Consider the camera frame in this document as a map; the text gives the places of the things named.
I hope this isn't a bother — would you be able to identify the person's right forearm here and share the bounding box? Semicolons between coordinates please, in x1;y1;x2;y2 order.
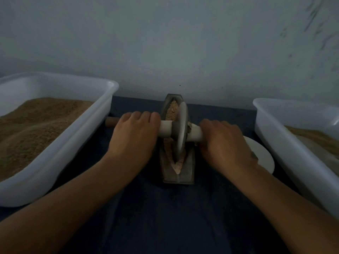
232;162;339;254

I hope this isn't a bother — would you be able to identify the white plastic tub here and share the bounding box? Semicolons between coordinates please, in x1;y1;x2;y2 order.
252;98;339;217
0;72;120;208

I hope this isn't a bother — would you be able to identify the person's right hand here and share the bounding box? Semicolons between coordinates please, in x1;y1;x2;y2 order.
198;119;258;177

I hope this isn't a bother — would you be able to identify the person's left hand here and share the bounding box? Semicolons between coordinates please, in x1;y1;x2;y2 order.
104;111;162;173

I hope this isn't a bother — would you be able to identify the large brown grain heap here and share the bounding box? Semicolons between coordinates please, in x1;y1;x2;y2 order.
285;126;339;157
0;98;94;182

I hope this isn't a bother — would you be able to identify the metal grinding wheel with handle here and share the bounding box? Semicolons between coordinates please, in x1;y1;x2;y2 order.
105;101;204;163

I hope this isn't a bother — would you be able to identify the boat-shaped metal grinding trough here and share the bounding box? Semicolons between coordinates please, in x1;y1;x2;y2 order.
159;93;196;185

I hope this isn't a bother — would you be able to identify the person's left forearm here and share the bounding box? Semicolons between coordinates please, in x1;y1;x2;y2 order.
0;157;138;254

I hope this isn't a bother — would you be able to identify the dark blue table cloth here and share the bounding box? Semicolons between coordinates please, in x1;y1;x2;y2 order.
0;96;319;254

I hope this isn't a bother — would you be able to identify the white round plate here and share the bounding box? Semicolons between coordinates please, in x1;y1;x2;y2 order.
245;136;275;175

